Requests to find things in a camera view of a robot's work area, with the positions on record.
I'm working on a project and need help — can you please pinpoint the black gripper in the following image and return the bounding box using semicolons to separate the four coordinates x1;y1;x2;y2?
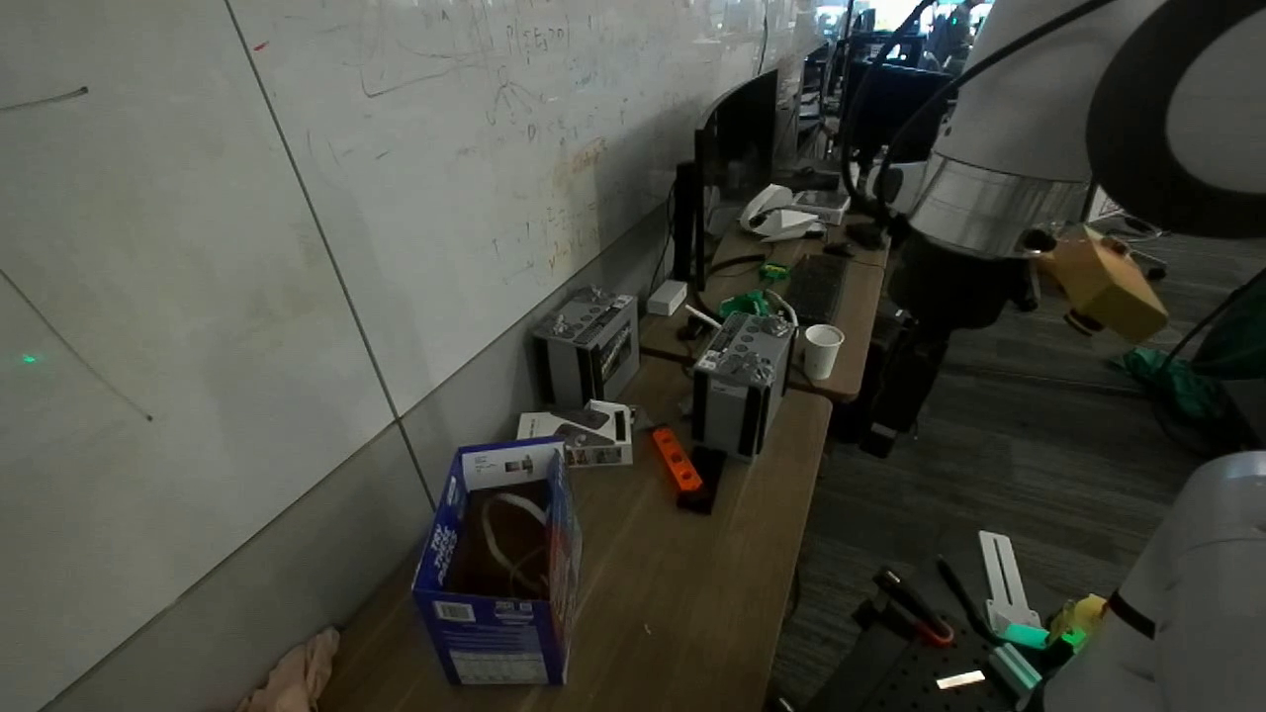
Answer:
886;233;1046;333

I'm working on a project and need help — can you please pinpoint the blue cardboard box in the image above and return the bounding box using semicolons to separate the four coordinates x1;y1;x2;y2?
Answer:
406;436;587;690

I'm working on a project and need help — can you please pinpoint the black stand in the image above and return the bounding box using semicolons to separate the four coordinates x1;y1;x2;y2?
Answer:
841;309;955;457

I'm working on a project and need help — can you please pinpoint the white paper cup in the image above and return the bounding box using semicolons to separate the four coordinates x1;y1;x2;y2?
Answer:
800;320;852;388

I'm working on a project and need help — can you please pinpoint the black background monitor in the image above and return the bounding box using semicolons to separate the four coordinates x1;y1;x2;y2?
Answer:
833;32;961;163

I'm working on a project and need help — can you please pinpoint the green plastic object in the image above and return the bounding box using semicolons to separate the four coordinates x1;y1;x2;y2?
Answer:
717;257;795;325

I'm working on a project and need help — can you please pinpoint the large grey metal case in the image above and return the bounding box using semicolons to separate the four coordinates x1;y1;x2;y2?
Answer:
688;309;800;464

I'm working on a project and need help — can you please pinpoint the black computer monitor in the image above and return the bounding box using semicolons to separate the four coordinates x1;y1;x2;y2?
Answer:
668;65;783;300

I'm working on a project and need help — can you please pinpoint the white power adapter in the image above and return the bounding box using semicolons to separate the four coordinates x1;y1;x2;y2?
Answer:
646;276;693;320

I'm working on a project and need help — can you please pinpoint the black stick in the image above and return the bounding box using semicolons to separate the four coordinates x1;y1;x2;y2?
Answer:
935;556;998;643

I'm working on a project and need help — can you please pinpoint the black clamp with orange trigger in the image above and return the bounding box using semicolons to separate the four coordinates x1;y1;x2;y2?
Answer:
861;561;961;651

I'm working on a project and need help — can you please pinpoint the orange and black tool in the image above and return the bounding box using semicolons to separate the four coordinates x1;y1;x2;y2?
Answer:
650;421;729;520

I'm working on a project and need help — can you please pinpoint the yellow small object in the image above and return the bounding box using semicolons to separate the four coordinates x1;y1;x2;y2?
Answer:
1047;590;1117;639

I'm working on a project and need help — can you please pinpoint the green small object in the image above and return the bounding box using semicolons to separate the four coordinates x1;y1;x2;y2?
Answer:
989;614;1100;668

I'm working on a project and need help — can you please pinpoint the grey metal case with label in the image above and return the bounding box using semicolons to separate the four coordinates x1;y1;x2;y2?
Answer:
529;286;646;411

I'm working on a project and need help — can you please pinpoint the small silver piece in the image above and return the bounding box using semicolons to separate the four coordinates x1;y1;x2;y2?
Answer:
931;663;989;694

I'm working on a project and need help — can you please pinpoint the peach cloth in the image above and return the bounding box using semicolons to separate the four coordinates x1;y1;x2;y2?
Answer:
241;626;344;712

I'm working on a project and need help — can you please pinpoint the brown wrist camera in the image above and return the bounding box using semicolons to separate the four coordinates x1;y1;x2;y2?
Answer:
1032;224;1176;342

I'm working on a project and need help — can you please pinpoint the white hose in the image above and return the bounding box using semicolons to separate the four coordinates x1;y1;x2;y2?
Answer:
769;286;808;348

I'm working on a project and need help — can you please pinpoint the white metal bracket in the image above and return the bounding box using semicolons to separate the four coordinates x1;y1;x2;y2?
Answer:
973;526;1046;631

